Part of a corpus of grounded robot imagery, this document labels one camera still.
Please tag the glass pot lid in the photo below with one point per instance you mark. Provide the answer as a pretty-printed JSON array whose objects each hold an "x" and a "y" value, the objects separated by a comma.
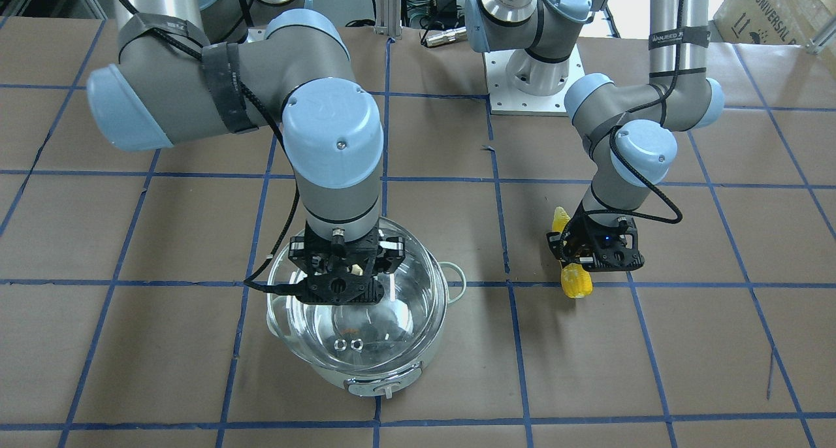
[{"x": 366, "y": 317}]

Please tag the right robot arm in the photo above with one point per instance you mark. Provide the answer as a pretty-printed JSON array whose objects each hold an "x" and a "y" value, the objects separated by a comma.
[{"x": 172, "y": 84}]

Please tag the aluminium frame post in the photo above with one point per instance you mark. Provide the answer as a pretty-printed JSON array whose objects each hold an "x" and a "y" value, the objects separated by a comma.
[{"x": 388, "y": 18}]

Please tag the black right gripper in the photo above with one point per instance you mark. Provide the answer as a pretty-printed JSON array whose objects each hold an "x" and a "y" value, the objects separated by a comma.
[{"x": 298, "y": 251}]

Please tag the black power brick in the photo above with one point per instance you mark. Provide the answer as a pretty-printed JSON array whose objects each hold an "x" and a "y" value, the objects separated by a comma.
[{"x": 443, "y": 8}]

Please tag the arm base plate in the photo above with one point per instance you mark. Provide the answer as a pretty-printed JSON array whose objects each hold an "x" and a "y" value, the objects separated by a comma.
[{"x": 519, "y": 85}]

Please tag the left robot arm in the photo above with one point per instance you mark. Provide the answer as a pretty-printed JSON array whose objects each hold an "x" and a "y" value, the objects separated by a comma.
[{"x": 628, "y": 132}]

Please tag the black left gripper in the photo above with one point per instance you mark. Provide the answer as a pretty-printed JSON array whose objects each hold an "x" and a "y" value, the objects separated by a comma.
[{"x": 578, "y": 236}]

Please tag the yellow corn cob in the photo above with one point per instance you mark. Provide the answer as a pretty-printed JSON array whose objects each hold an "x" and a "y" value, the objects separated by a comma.
[{"x": 575, "y": 281}]

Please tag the pale green cooking pot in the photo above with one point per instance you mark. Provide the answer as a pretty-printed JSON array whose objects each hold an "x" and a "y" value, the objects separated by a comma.
[{"x": 392, "y": 369}]

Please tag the cardboard box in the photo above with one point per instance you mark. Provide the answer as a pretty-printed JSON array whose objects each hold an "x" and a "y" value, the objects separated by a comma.
[{"x": 772, "y": 21}]

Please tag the silver metal connector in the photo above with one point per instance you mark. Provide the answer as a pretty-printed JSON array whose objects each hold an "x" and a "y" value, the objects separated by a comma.
[{"x": 449, "y": 36}]

